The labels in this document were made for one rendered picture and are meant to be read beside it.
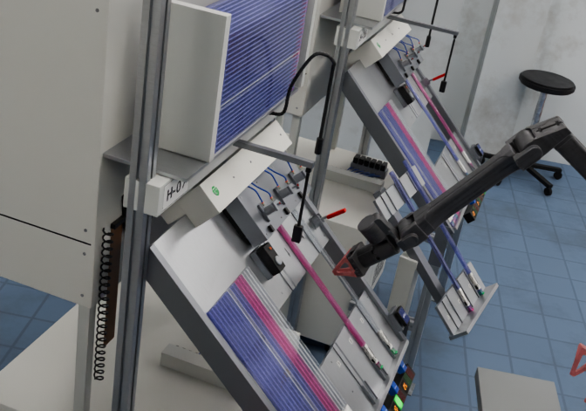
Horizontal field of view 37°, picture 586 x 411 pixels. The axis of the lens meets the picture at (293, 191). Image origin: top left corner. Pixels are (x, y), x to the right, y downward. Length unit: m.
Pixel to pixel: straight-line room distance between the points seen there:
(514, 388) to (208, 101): 1.41
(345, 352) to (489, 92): 3.61
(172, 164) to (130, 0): 0.34
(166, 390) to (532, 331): 2.22
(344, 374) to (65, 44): 1.08
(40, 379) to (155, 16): 1.16
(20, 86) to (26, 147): 0.13
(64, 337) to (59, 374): 0.16
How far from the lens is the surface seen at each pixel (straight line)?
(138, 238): 1.83
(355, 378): 2.30
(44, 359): 2.51
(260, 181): 2.22
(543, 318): 4.34
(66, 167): 1.90
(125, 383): 2.05
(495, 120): 5.78
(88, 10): 1.76
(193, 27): 1.77
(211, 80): 1.78
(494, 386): 2.74
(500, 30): 5.60
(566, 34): 5.91
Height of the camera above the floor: 2.18
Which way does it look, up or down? 26 degrees down
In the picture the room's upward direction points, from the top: 10 degrees clockwise
